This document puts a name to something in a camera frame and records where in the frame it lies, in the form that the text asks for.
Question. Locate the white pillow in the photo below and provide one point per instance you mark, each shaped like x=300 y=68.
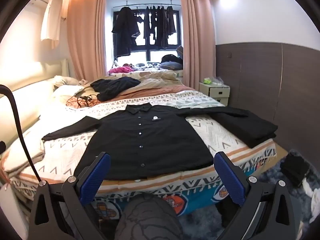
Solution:
x=67 y=91

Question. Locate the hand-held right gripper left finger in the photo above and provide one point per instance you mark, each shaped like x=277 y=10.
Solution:
x=96 y=177

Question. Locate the row of hanging dark clothes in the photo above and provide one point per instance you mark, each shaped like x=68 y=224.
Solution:
x=160 y=25

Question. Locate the hanging black jacket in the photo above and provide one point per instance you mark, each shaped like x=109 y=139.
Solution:
x=123 y=27

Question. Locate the cartoon print bed sheet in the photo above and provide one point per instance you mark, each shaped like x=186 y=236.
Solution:
x=195 y=200

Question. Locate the white cloth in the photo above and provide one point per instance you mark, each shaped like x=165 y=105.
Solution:
x=310 y=190

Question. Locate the black knit sweater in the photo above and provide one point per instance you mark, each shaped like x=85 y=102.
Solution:
x=112 y=87

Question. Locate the small green item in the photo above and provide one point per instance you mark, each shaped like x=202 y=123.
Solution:
x=207 y=81

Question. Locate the dark clothes pile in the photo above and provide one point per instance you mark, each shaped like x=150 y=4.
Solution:
x=295 y=167

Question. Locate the blue grey shaggy rug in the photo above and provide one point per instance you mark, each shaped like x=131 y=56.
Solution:
x=270 y=175

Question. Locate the black framed window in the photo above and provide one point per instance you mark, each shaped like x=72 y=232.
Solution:
x=135 y=56

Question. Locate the hanging white garment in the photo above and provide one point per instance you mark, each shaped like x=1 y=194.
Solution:
x=51 y=20

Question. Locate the clear plastic bags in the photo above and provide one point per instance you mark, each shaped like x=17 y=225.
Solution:
x=218 y=81

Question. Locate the folded black clothes stack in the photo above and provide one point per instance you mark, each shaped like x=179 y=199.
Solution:
x=250 y=130

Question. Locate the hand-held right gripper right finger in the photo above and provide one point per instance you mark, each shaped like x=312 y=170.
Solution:
x=230 y=177

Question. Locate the white nightstand box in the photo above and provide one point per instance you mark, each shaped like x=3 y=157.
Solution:
x=212 y=92

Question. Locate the crumpled beige pink duvet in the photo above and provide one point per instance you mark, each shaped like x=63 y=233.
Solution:
x=155 y=85

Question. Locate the metal clothes rail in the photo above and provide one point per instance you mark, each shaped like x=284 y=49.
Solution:
x=150 y=5

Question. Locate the pink curtain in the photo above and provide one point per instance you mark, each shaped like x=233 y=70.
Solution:
x=85 y=42
x=197 y=42

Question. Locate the pink garment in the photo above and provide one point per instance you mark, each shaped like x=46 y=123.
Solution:
x=120 y=70

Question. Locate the white geometric patterned blanket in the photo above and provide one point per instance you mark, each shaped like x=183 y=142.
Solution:
x=70 y=150

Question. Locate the black button shirt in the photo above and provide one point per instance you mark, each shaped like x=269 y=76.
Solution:
x=150 y=142

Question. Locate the dark cushion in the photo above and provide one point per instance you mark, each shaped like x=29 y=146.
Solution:
x=170 y=62

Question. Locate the beige padded headboard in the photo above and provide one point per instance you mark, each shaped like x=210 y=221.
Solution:
x=25 y=97

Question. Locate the beige pillow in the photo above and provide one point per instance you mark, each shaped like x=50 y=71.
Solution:
x=67 y=80

